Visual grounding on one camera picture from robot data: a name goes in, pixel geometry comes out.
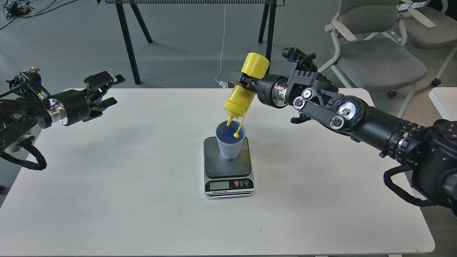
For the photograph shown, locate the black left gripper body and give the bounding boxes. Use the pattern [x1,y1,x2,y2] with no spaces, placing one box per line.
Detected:
[50,89,90,126]

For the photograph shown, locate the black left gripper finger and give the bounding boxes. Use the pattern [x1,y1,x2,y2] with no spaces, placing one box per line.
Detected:
[84,97,117,122]
[84,71,125,102]

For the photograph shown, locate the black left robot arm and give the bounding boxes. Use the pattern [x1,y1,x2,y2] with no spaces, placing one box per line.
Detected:
[0,67,125,170]

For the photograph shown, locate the light blue ribbed cup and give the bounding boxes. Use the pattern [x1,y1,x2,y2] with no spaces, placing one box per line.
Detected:
[216,121,246,160]

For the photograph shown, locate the black leg background table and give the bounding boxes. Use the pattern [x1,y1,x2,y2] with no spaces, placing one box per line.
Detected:
[103,0,279,85]

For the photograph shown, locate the black digital kitchen scale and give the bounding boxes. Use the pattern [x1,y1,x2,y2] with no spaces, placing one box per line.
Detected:
[204,137,256,200]

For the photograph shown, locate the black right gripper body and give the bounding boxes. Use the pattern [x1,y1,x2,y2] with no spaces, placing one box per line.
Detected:
[254,74,288,109]

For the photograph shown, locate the yellow squeeze bottle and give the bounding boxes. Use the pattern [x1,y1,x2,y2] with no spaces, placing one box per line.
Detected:
[224,52,270,125]

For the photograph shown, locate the black cables on floor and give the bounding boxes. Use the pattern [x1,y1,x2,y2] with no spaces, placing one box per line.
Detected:
[4,0,81,22]

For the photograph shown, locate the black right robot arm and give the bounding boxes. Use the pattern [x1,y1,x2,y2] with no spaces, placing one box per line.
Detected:
[228,47,457,213]

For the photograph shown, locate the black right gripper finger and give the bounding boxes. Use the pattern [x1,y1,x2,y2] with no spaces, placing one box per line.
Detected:
[227,70,258,90]

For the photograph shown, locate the grey office chair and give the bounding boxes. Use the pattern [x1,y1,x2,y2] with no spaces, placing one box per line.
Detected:
[318,0,427,107]
[398,0,457,87]

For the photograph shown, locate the white hanging cable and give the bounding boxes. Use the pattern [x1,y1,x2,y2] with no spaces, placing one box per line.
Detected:
[215,4,227,84]

